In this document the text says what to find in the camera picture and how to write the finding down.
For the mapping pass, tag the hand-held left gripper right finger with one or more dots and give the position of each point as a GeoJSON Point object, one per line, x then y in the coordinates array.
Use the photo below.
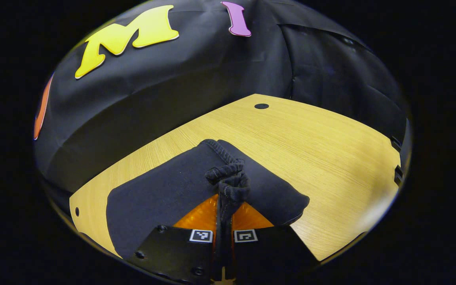
{"type": "Point", "coordinates": [267, 253]}

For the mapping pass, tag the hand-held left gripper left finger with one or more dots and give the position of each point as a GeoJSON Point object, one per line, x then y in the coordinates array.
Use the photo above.
{"type": "Point", "coordinates": [172, 249]}

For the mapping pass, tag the black jeans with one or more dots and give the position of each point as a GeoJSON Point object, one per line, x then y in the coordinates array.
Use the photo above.
{"type": "Point", "coordinates": [164, 194]}

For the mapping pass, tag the black backdrop cloth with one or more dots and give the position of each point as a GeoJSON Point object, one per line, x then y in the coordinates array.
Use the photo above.
{"type": "Point", "coordinates": [212, 71]}

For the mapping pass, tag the black table edge bracket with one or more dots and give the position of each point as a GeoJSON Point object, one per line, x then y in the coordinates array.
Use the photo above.
{"type": "Point", "coordinates": [398, 176]}
{"type": "Point", "coordinates": [396, 143]}

